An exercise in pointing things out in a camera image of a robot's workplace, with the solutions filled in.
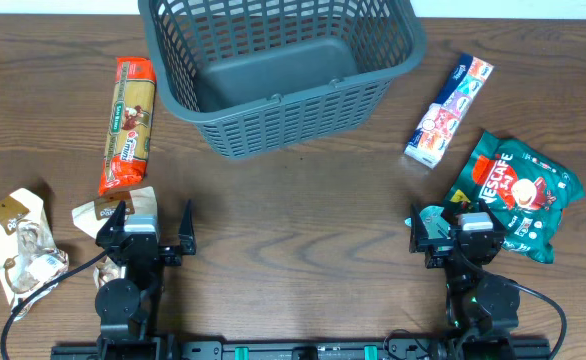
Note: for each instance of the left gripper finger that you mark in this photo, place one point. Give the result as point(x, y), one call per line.
point(186, 230)
point(115, 222)

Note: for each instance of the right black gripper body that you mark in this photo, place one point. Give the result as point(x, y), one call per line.
point(459, 250)

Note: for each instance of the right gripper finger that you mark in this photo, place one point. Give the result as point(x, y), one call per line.
point(418, 229)
point(484, 208)

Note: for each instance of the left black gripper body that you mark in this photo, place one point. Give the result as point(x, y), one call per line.
point(149, 249)

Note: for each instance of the teal wet wipes packet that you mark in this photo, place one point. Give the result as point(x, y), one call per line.
point(438, 228)

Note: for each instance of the beige cookie bag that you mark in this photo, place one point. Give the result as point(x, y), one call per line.
point(29, 257)
point(91, 216)

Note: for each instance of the green Nescafe bag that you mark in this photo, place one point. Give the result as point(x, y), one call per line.
point(525, 190)

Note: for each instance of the Kleenex tissue multipack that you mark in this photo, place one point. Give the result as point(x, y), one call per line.
point(438, 125)

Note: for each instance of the orange spaghetti packet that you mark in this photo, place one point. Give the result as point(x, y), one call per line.
point(129, 131)

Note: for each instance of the grey plastic basket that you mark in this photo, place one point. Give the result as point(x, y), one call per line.
point(258, 75)

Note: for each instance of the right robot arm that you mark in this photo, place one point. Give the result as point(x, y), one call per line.
point(480, 307)

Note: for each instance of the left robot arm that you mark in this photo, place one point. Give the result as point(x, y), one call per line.
point(128, 305)

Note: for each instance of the black mounting rail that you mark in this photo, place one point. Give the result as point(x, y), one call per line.
point(395, 348)

